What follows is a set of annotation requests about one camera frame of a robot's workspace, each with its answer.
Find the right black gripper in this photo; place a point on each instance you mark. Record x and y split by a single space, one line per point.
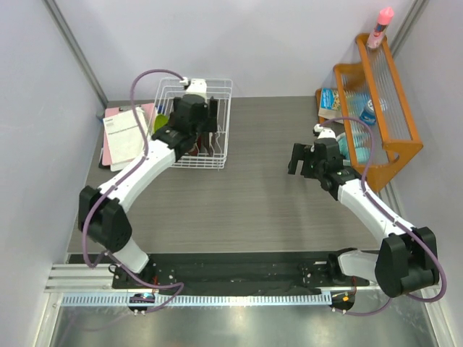
302 152

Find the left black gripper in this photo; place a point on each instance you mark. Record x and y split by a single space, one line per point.
209 122

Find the red rimmed cream plate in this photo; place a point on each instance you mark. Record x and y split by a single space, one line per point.
194 151

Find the lime green plate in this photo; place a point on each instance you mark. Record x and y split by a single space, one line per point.
161 120

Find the large brown cream plate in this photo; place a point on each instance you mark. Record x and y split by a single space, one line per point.
216 146

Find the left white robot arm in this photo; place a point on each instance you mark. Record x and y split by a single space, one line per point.
102 214

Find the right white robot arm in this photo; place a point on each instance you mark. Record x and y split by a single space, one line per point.
406 260

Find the orange wooden shelf rack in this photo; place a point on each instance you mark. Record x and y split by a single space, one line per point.
394 140

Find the blue printed packet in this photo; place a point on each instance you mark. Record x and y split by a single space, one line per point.
329 105

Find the white manual booklet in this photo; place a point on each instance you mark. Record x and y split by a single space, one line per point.
123 137

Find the pink glue bottle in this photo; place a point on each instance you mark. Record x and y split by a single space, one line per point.
384 19

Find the white wire dish rack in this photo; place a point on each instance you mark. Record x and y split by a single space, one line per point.
220 89

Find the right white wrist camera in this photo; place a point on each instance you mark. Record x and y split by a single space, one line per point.
323 133

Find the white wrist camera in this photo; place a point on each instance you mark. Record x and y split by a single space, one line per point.
323 133
194 86

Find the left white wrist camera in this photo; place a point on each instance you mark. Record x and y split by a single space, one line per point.
194 86

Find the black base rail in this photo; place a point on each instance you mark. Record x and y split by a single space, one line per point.
246 273

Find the white slotted cable duct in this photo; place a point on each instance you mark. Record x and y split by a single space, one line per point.
120 299

